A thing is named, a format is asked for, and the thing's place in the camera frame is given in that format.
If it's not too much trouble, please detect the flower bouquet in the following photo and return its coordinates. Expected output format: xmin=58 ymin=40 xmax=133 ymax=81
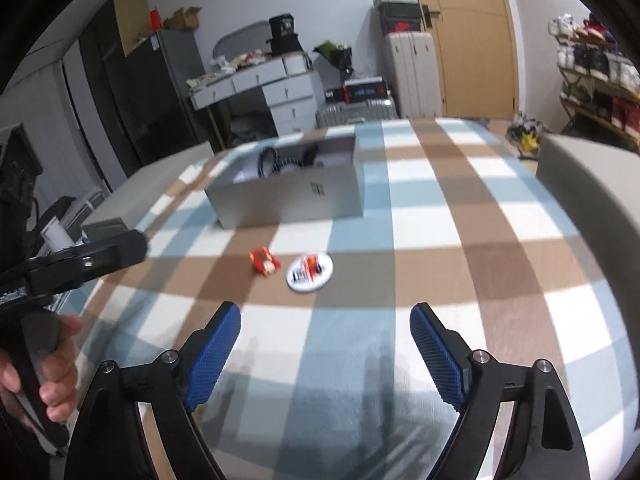
xmin=314 ymin=40 xmax=354 ymax=84

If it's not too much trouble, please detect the white round badge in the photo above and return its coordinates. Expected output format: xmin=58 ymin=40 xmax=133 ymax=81
xmin=286 ymin=252 xmax=334 ymax=294

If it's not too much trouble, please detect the black hat box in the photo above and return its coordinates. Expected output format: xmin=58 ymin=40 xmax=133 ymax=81
xmin=267 ymin=13 xmax=304 ymax=56

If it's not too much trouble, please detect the grey mirror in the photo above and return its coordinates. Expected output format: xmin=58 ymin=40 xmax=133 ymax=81
xmin=212 ymin=21 xmax=271 ymax=62

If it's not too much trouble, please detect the checkered tablecloth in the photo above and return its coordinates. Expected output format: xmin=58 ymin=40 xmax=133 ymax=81
xmin=73 ymin=118 xmax=639 ymax=479

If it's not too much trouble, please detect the black spiral hair tie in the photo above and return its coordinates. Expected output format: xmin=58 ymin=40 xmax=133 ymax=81
xmin=257 ymin=146 xmax=281 ymax=177

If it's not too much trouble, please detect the wooden shoe rack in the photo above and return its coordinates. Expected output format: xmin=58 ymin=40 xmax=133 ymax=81
xmin=548 ymin=13 xmax=639 ymax=154

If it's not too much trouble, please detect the black nike shoe box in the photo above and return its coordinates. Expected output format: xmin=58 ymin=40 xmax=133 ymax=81
xmin=378 ymin=2 xmax=422 ymax=35

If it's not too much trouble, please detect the grey bedside cabinet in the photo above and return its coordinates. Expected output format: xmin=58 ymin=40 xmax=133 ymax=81
xmin=81 ymin=143 xmax=214 ymax=242

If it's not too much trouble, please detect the silver lying suitcase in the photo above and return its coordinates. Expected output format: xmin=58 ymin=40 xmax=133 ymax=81
xmin=316 ymin=99 xmax=398 ymax=128

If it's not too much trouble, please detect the silver open box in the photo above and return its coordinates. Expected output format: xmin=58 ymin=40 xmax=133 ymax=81
xmin=205 ymin=133 xmax=364 ymax=229

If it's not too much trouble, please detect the white upright suitcase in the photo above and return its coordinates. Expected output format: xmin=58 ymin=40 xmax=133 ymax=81
xmin=385 ymin=32 xmax=442 ymax=119

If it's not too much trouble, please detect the wooden door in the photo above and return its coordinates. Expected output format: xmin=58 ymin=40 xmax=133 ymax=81
xmin=420 ymin=0 xmax=518 ymax=119

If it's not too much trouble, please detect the dark refrigerator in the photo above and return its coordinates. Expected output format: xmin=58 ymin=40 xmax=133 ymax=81
xmin=79 ymin=27 xmax=219 ymax=176

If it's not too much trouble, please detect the beige cabinet right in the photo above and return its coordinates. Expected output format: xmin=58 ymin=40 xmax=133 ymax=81
xmin=534 ymin=131 xmax=640 ymax=361

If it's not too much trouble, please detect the black red box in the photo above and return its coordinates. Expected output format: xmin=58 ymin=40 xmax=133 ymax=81
xmin=343 ymin=77 xmax=388 ymax=104

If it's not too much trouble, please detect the white dressing desk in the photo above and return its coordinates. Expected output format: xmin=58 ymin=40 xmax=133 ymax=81
xmin=190 ymin=52 xmax=323 ymax=152

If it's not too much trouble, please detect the person's left hand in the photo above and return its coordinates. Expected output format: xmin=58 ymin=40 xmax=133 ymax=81
xmin=1 ymin=315 xmax=82 ymax=430

